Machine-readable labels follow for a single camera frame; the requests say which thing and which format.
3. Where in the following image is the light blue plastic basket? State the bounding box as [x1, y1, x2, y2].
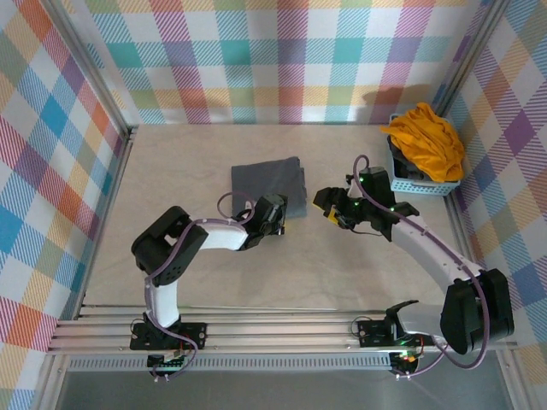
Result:
[386, 113, 462, 197]

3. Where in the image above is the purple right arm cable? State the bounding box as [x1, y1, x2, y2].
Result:
[352, 154, 489, 379]

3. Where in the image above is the orange t-shirt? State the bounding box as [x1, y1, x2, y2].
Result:
[381, 102, 466, 184]

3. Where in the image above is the aluminium mounting rail beam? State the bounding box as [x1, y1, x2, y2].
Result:
[44, 305, 521, 355]

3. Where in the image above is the aluminium corner post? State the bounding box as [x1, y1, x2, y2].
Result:
[40, 0, 140, 142]
[433, 0, 514, 114]

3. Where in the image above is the grey metal sheet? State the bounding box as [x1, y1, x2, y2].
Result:
[55, 370, 514, 410]

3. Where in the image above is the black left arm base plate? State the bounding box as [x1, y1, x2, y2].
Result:
[129, 323, 208, 352]

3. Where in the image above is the grey-blue t-shirt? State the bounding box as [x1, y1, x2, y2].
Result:
[230, 156, 309, 221]

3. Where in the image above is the slotted grey cable duct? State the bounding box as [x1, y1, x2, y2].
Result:
[68, 357, 392, 372]

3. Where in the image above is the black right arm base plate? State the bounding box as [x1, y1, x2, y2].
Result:
[356, 319, 437, 349]

